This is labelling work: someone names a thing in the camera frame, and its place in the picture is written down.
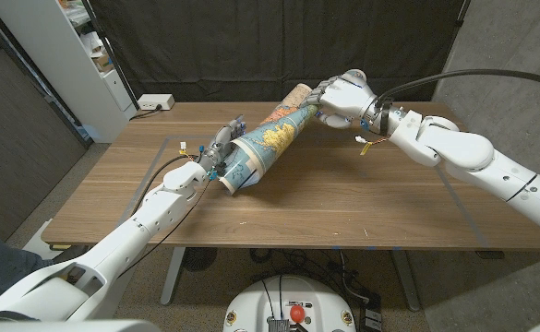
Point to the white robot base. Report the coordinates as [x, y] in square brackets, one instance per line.
[325, 299]

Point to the black backdrop stand pole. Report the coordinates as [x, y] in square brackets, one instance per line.
[112, 60]
[461, 14]

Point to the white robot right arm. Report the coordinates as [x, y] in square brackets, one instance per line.
[463, 150]

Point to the black power brick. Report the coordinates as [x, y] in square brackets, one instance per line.
[371, 318]

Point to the red emergency stop button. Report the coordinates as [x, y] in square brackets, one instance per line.
[297, 313]

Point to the colourful paper map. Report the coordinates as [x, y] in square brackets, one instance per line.
[269, 138]

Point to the white shelf cabinet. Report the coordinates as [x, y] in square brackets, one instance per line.
[62, 60]

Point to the grey metal table leg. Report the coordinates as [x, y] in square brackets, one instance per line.
[407, 281]
[172, 276]

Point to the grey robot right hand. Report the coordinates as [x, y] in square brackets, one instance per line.
[348, 99]

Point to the black fabric backdrop curtain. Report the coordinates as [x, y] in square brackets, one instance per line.
[251, 46]

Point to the dark person shoe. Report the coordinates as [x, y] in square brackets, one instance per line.
[68, 257]

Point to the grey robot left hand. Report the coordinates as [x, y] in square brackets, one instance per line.
[219, 145]

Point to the person leg in blue jeans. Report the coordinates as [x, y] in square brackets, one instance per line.
[2, 267]

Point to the white power strip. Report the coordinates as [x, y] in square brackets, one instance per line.
[154, 101]

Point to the small cardboard box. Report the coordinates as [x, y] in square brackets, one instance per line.
[102, 62]

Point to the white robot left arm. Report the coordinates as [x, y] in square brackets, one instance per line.
[131, 230]

